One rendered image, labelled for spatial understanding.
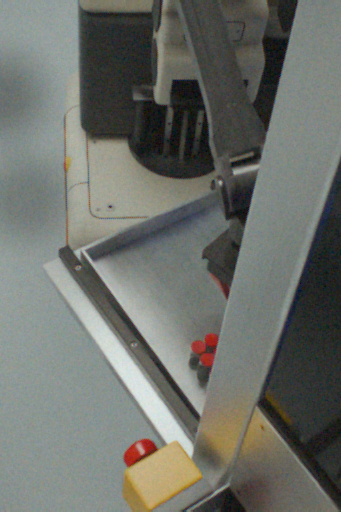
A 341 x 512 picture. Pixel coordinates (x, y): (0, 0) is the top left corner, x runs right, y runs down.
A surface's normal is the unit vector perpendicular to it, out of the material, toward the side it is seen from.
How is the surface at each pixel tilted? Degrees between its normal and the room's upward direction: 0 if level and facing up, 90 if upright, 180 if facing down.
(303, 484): 90
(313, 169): 90
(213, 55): 39
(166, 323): 0
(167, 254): 0
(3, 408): 0
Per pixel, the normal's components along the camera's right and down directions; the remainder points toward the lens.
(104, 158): 0.08, -0.61
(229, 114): 0.05, 0.01
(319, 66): -0.83, 0.40
